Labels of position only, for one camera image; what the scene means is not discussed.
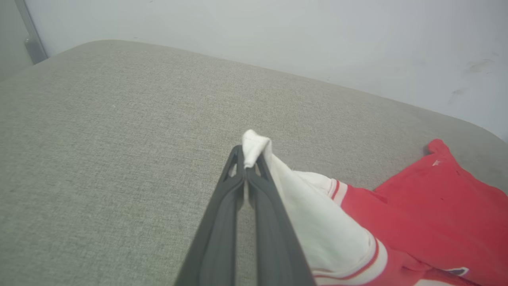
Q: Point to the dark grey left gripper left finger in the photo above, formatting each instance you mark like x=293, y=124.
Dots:
x=220, y=230

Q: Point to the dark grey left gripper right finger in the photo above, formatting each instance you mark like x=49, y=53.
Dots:
x=274, y=238

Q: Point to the red and white garment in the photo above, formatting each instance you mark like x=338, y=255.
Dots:
x=436, y=206

